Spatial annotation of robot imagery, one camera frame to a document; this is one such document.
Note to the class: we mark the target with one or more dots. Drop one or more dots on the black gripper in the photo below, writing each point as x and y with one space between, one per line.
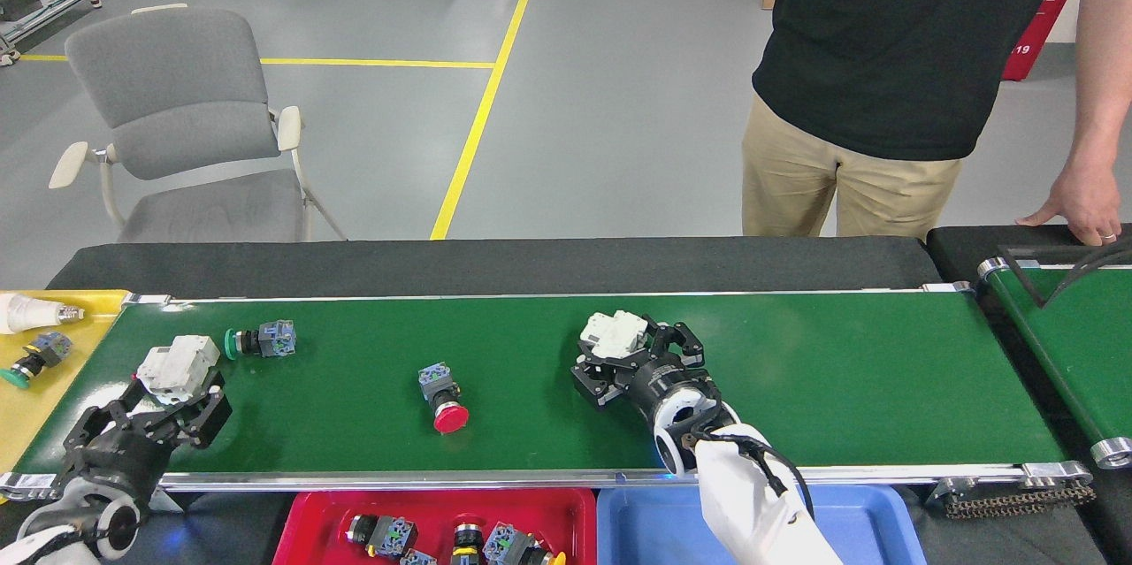
119 459
659 384

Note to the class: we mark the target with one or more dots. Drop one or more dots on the person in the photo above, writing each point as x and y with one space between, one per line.
902 43

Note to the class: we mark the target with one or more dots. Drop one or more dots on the blue plastic tray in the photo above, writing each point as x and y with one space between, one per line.
867 530

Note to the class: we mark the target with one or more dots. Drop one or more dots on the red plastic tray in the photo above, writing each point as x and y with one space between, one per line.
309 538

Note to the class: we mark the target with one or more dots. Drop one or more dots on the yellow push button switch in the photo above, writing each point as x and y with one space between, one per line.
508 541

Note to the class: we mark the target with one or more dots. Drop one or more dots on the black metal frame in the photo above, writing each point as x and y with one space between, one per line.
1035 248

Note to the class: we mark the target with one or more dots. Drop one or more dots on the person's left hand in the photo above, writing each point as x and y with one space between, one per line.
1088 202

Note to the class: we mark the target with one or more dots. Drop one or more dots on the white light bulb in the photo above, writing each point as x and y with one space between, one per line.
26 313

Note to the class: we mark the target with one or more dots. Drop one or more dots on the white circuit breaker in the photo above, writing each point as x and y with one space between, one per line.
177 366
610 333

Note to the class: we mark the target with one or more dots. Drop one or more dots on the long green conveyor belt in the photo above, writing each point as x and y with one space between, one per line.
796 388

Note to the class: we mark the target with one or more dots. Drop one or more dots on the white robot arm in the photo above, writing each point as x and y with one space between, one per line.
35 547
752 503

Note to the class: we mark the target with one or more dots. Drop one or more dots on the person's left forearm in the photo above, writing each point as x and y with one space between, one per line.
1101 96

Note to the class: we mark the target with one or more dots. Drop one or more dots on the grey padded chair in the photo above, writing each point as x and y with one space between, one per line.
186 87

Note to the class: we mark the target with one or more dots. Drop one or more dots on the short green conveyor belt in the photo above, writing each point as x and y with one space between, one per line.
1088 353

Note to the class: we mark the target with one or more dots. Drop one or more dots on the red fire extinguisher box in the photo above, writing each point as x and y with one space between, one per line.
1044 26

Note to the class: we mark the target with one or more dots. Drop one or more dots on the yellow plastic tray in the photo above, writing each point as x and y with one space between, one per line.
35 410

